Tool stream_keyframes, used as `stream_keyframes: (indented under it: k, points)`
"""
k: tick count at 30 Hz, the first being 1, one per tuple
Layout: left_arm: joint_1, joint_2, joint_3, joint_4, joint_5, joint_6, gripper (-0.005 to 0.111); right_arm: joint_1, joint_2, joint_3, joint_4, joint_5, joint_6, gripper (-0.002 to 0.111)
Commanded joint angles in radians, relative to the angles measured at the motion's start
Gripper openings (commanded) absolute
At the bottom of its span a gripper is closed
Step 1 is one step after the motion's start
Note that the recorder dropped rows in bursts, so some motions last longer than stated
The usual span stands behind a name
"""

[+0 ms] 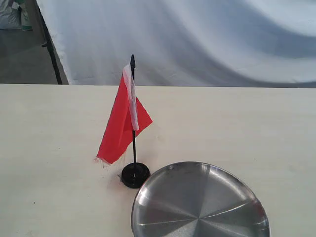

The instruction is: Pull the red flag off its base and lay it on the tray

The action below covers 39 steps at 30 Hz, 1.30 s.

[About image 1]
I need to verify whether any red flag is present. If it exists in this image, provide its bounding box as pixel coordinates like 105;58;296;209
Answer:
96;56;153;164

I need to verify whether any round stainless steel plate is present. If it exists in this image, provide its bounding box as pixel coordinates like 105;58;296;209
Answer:
131;161;271;237

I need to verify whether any white backdrop cloth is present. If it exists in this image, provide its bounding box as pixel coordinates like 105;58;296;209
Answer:
38;0;316;88

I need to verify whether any black backdrop stand pole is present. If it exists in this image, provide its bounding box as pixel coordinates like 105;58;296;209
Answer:
35;0;63;85

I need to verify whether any white sack in background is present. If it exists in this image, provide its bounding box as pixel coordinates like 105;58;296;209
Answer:
0;0;32;31

